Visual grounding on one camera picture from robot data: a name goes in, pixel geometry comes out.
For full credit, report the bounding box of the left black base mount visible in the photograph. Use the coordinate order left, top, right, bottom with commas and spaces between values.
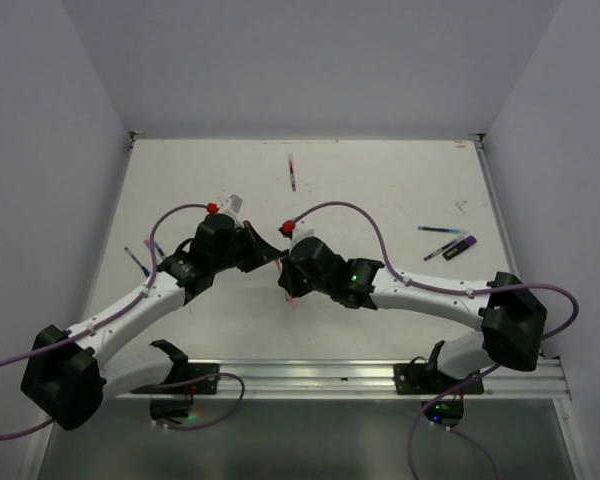
149, 340, 219, 425

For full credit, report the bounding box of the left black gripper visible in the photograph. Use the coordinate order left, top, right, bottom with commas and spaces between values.
211, 218, 280, 272

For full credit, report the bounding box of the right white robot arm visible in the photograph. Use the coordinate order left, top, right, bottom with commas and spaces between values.
278, 236, 547, 393

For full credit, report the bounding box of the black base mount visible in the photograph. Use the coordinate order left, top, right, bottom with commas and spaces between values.
149, 340, 219, 425
393, 341, 485, 428

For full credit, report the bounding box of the aluminium front rail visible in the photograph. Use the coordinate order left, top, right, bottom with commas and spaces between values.
114, 357, 571, 401

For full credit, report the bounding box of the blue pen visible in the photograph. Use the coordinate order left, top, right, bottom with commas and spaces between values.
123, 247, 151, 278

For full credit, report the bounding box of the orange pen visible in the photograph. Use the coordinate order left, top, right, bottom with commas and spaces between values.
275, 259, 296, 309

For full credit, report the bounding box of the teal pen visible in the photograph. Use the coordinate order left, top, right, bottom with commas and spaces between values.
417, 226, 469, 235

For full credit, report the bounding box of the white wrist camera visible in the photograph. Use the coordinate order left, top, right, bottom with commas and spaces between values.
290, 223, 315, 247
219, 194, 243, 226

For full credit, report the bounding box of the red pen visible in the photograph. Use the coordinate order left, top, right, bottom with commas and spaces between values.
287, 153, 297, 192

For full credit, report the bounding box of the purple pen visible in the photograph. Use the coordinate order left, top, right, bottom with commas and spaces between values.
423, 236, 463, 262

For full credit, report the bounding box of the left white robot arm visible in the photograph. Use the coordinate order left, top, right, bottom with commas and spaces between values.
20, 214, 283, 431

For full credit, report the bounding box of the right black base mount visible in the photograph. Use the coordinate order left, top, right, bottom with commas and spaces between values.
393, 341, 485, 428

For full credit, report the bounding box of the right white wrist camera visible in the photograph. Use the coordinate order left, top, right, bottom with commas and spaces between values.
290, 223, 315, 247

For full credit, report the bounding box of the black purple highlighter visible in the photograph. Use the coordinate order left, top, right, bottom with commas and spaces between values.
442, 235, 477, 261

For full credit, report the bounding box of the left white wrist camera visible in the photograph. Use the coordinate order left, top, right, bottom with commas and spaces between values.
219, 194, 243, 226

